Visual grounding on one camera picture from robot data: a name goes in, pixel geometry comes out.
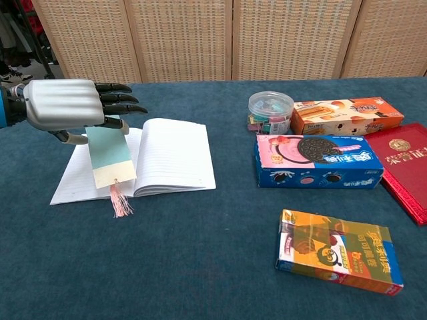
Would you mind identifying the blue pink Oreo box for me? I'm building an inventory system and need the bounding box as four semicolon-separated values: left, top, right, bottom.
253;133;385;190

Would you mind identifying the dark trouser leg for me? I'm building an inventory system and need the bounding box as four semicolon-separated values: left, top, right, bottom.
0;6;33;69

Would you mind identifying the orange wafer biscuit box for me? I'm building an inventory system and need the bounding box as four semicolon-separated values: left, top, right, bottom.
289;97;406;137

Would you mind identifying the red certificate folder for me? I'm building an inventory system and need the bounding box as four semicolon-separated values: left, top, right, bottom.
363;122;427;227

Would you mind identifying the clear round jar of clips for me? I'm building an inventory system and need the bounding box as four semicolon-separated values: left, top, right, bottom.
247;91;295;136

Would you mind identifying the woven wooden folding screen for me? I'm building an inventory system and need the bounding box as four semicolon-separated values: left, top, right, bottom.
31;0;427;86

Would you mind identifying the black tripod stand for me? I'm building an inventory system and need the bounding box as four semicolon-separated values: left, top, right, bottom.
13;0;59;81

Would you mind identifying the open white lined notebook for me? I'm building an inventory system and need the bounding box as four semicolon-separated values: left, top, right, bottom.
49;117;218;206

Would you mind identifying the teal cream bookmark pink tassel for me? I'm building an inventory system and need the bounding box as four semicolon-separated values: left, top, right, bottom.
85;115;138;219

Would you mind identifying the yellow blue cocoa cookie box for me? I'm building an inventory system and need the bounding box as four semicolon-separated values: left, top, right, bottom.
275;209;404;297

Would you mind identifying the white black sneaker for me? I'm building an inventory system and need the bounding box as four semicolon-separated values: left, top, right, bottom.
0;67;34;86

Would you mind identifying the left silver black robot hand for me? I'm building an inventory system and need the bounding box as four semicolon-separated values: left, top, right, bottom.
23;79;149;145

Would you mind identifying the dark blue table mat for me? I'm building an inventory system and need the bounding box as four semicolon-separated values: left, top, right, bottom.
0;76;427;320

